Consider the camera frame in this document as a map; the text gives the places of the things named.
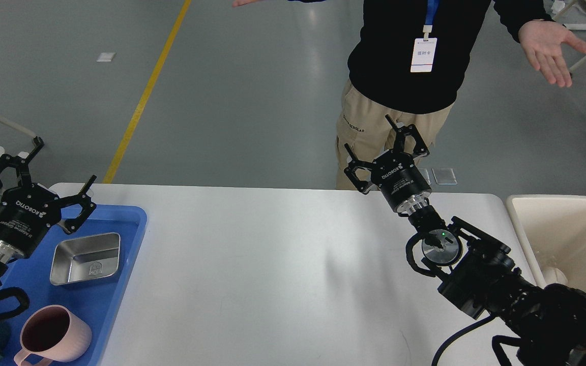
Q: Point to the person's right hand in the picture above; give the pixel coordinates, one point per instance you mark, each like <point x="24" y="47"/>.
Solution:
<point x="239" y="3"/>

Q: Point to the white floor marker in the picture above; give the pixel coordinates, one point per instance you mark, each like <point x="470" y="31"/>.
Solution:
<point x="106" y="57"/>

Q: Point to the clear floor plate right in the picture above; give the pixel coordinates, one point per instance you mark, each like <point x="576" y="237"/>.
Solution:
<point x="444" y="176"/>

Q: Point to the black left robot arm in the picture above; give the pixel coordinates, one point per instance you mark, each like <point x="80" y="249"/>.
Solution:
<point x="74" y="210"/>

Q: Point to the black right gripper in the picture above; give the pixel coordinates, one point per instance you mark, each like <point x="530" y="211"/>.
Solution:
<point x="400" y="178"/>

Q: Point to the white name badge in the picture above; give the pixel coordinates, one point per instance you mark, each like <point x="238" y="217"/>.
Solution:
<point x="423" y="55"/>

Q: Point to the pink ribbed mug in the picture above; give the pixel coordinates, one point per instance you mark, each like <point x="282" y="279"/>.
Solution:
<point x="53" y="333"/>

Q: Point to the person's left hand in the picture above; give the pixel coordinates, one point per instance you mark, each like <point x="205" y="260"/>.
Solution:
<point x="542" y="42"/>

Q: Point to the clear floor plate left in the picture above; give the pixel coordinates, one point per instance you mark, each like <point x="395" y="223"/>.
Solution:
<point x="426" y="175"/>

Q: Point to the stainless steel rectangular dish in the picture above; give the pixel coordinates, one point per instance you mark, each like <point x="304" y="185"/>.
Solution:
<point x="90" y="258"/>

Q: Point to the clear floor plate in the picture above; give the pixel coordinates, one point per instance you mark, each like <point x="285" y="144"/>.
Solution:
<point x="444" y="176"/>
<point x="426" y="175"/>

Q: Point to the crumpled white cup in bin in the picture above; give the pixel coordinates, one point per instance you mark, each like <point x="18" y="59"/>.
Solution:
<point x="553" y="275"/>

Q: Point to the beige plastic bin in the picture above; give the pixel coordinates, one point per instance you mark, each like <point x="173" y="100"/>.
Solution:
<point x="552" y="232"/>

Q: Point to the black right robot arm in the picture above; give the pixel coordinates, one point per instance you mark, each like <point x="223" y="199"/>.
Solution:
<point x="477" y="274"/>

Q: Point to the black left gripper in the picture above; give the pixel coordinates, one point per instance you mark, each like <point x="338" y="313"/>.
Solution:
<point x="18" y="218"/>

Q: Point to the person in beige trousers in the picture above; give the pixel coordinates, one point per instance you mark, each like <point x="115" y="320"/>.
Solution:
<point x="379" y="77"/>

